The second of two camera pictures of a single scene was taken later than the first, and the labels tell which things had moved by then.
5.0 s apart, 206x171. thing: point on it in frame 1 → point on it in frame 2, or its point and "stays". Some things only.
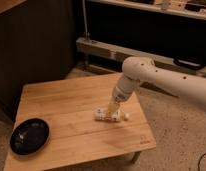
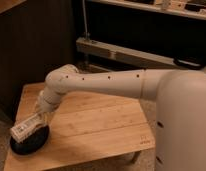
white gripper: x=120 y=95 → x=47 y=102
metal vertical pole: x=86 y=35 stays
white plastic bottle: x=102 y=114 → x=25 y=126
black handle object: x=189 y=62 stays
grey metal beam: x=120 y=54 stays
